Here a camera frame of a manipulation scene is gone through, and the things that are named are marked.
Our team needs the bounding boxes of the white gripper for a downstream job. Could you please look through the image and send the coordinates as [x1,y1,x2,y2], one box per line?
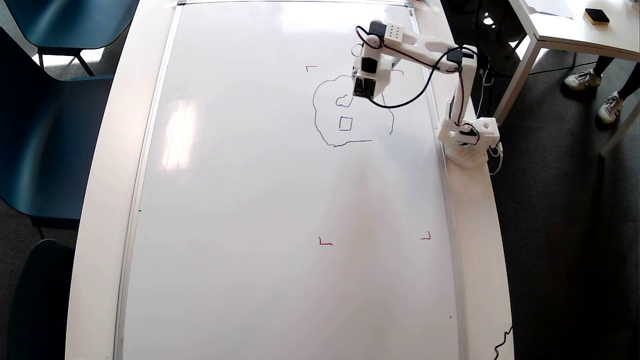
[351,47,394,97]

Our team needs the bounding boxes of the large white whiteboard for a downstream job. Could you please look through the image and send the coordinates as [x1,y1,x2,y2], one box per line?
[112,0,468,360]

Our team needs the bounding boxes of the white paper sheet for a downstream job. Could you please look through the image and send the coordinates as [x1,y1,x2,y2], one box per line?
[522,0,576,19]

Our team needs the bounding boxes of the white side table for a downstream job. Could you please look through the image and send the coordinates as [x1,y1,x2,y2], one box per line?
[492,0,640,158]

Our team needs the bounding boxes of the white sneaker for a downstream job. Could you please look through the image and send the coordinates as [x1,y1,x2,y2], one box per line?
[597,91,625,124]
[564,70,602,92]

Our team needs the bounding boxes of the black trouser leg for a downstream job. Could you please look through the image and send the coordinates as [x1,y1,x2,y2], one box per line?
[617,62,640,101]
[592,55,615,78]

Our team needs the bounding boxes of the black yellow eraser sponge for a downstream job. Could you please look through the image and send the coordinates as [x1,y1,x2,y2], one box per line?
[583,8,611,26]

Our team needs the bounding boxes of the dark blue chair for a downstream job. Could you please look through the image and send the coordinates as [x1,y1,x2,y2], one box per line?
[2,0,141,77]
[0,27,115,221]
[7,239,76,360]

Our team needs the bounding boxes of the small wrist camera board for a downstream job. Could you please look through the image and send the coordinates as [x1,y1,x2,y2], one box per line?
[352,76,377,100]

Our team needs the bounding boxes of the black camera cable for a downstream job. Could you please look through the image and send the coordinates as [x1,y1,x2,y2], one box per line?
[356,25,481,110]

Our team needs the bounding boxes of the white cable at robot base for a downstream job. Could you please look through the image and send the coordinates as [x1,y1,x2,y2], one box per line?
[487,142,504,176]

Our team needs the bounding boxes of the black floor cable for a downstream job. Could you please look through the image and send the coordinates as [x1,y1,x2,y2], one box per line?
[529,52,598,77]

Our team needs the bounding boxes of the black cable on table edge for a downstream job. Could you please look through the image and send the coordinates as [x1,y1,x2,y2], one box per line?
[492,325,514,360]

